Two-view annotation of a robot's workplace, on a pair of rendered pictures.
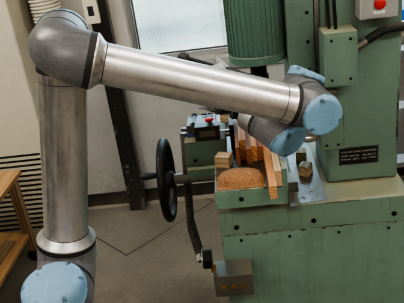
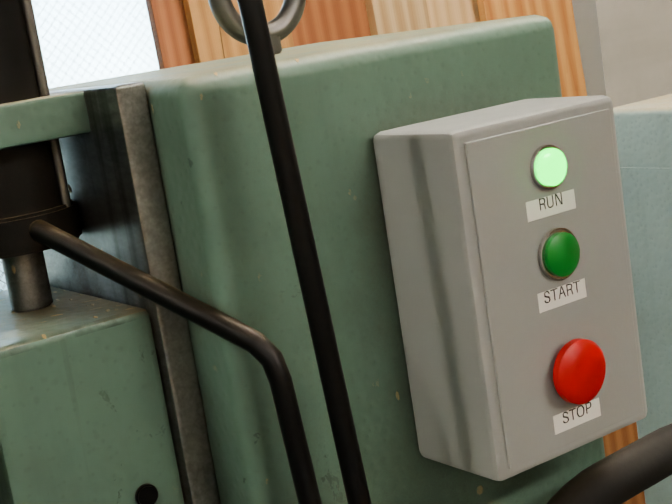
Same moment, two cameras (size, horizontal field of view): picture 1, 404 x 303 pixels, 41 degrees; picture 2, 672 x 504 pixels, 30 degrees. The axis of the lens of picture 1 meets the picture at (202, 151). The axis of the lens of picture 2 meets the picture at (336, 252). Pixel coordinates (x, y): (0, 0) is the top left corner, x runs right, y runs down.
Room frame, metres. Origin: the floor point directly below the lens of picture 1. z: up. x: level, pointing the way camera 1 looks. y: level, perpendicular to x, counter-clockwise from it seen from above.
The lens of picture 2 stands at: (1.05, -0.09, 1.53)
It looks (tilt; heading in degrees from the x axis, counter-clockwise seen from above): 11 degrees down; 322
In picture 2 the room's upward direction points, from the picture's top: 9 degrees counter-clockwise
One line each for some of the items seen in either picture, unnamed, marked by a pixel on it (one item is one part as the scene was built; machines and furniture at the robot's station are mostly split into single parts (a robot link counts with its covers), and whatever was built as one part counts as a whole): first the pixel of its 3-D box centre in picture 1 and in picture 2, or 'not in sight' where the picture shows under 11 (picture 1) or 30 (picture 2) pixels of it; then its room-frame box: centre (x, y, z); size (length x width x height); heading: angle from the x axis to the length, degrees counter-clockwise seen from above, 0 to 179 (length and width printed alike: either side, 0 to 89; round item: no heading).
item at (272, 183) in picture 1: (266, 150); not in sight; (1.55, -0.20, 0.92); 0.54 x 0.02 x 0.04; 175
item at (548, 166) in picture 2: not in sight; (551, 167); (1.42, -0.51, 1.46); 0.02 x 0.01 x 0.02; 85
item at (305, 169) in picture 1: (305, 168); not in sight; (1.58, -0.33, 0.82); 0.04 x 0.03 x 0.03; 149
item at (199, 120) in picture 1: (202, 125); not in sight; (1.66, -0.01, 0.99); 0.13 x 0.11 x 0.06; 175
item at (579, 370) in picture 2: (380, 3); (579, 371); (1.42, -0.51, 1.36); 0.03 x 0.01 x 0.03; 85
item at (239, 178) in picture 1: (240, 175); not in sight; (1.41, -0.10, 0.92); 0.14 x 0.09 x 0.04; 85
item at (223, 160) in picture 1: (223, 160); not in sight; (1.53, -0.06, 0.92); 0.05 x 0.04 x 0.04; 67
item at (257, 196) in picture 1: (232, 154); not in sight; (1.66, -0.10, 0.87); 0.61 x 0.30 x 0.06; 175
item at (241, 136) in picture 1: (241, 139); not in sight; (1.62, -0.13, 0.94); 0.16 x 0.02 x 0.07; 175
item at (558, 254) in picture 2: not in sight; (562, 254); (1.42, -0.51, 1.42); 0.02 x 0.01 x 0.02; 85
